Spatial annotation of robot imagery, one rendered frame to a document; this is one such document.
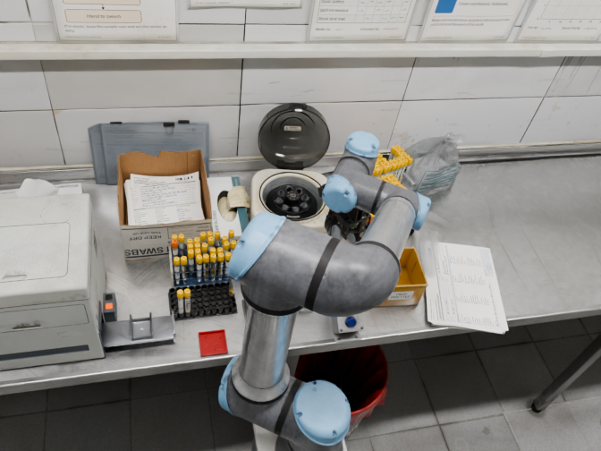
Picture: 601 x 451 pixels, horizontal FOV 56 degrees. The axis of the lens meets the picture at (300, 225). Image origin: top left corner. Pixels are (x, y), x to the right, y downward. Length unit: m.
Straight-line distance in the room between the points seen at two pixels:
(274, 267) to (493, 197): 1.34
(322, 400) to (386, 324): 0.49
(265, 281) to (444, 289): 0.94
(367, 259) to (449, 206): 1.14
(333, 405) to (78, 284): 0.57
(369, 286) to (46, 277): 0.71
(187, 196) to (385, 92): 0.69
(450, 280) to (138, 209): 0.93
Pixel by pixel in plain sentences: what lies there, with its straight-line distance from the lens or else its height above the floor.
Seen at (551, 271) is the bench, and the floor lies 0.87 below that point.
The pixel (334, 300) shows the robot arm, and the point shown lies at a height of 1.51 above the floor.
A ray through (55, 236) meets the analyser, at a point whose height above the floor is 1.17.
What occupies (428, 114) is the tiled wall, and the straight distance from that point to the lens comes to 1.97.
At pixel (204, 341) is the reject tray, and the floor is 0.88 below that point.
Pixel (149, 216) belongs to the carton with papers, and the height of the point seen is 0.94.
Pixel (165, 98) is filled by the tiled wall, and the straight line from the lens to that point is 1.71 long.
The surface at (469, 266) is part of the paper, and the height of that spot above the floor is 0.89.
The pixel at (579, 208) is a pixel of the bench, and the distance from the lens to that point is 2.20.
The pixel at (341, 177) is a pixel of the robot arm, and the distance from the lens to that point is 1.19.
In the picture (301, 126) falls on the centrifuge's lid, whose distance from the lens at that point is 1.77.
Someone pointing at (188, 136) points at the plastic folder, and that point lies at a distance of 1.76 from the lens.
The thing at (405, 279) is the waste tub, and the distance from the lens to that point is 1.69.
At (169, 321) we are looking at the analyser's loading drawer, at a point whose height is 0.91.
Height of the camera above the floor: 2.17
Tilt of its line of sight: 48 degrees down
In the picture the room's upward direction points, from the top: 11 degrees clockwise
